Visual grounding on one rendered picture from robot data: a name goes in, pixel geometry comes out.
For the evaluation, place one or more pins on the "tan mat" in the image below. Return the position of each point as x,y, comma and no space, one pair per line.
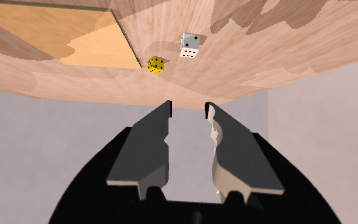
74,35

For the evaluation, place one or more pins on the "yellow die with black pips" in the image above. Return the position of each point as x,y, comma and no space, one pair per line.
155,65

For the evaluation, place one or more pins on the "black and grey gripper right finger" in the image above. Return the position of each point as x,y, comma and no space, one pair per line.
247,163

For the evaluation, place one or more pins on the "white die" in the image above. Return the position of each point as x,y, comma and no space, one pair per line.
189,45

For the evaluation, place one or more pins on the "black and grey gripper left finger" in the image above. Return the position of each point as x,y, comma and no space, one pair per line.
121,172

